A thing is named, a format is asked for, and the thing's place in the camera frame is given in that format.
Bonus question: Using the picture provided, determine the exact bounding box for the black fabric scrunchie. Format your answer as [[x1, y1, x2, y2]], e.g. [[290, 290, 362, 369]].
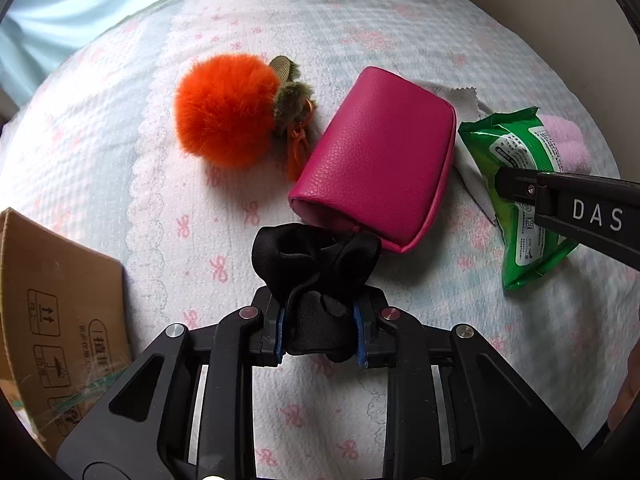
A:
[[251, 223, 383, 363]]

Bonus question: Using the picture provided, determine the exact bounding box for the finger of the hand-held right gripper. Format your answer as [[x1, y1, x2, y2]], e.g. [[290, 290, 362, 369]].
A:
[[495, 165, 552, 207]]

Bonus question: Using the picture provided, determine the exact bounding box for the green wet wipes packet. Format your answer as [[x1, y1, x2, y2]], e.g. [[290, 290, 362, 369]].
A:
[[458, 106, 581, 292]]

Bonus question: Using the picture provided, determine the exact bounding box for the orange fluffy pompom keychain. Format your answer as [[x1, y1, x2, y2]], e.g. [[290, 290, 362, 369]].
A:
[[173, 53, 318, 181]]

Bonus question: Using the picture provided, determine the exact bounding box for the light blue curtain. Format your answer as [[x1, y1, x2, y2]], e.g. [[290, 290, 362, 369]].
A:
[[0, 0, 257, 126]]

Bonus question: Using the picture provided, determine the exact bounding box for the pink fluffy plush item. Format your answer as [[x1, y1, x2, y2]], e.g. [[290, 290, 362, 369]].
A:
[[540, 114, 591, 175]]

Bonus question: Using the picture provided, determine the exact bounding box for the white bow-print bed blanket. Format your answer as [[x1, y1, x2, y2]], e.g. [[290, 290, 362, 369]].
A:
[[0, 0, 632, 480]]

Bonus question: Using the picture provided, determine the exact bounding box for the cardboard box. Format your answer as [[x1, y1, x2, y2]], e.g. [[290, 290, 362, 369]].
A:
[[0, 207, 135, 458]]

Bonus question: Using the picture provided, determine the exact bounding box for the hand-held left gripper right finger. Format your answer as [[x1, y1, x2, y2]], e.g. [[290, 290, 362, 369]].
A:
[[352, 287, 585, 480]]

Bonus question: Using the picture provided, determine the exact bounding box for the magenta leather pouch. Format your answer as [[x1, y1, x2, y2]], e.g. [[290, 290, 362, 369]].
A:
[[288, 66, 457, 253]]

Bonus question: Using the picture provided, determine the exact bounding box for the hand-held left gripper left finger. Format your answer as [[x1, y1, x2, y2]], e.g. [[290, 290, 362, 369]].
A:
[[55, 287, 288, 480]]

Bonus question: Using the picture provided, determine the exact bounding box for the white cleaning cloth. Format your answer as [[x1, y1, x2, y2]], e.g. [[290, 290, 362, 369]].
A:
[[412, 78, 500, 225]]

